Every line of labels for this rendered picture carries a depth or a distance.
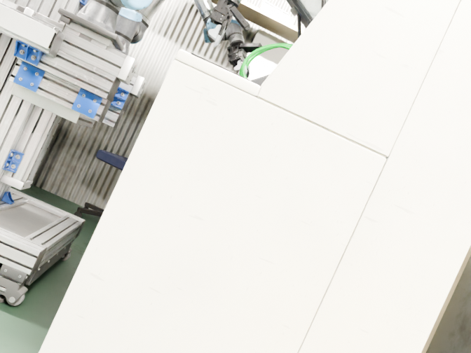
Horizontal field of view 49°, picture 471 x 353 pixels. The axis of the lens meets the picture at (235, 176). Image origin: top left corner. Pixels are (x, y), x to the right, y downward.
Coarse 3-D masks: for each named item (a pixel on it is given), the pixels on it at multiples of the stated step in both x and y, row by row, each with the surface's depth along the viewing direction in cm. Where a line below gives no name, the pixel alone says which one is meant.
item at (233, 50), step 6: (234, 42) 250; (240, 42) 250; (228, 48) 252; (234, 48) 251; (228, 54) 248; (234, 54) 247; (246, 54) 250; (228, 60) 246; (234, 60) 245; (234, 66) 251
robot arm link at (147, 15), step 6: (156, 0) 253; (162, 0) 255; (150, 6) 253; (156, 6) 255; (138, 12) 252; (144, 12) 253; (150, 12) 254; (144, 18) 253; (150, 18) 257; (144, 24) 254; (144, 30) 256; (138, 36) 254; (132, 42) 258; (138, 42) 262
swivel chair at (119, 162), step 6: (102, 150) 373; (96, 156) 372; (102, 156) 370; (108, 156) 369; (114, 156) 369; (120, 156) 392; (108, 162) 369; (114, 162) 368; (120, 162) 367; (120, 168) 367; (90, 204) 400; (78, 210) 368; (84, 210) 369; (90, 210) 373; (96, 210) 395; (102, 210) 393; (78, 216) 368
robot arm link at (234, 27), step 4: (232, 20) 257; (236, 20) 258; (232, 24) 256; (236, 24) 256; (228, 28) 255; (232, 28) 254; (236, 28) 254; (240, 28) 257; (228, 32) 255; (232, 32) 253; (236, 32) 253; (240, 32) 254; (228, 36) 254
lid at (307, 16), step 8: (288, 0) 263; (296, 0) 258; (304, 0) 248; (312, 0) 239; (320, 0) 229; (328, 0) 221; (296, 8) 260; (304, 8) 255; (312, 8) 246; (320, 8) 236; (304, 16) 259; (312, 16) 252; (304, 24) 264
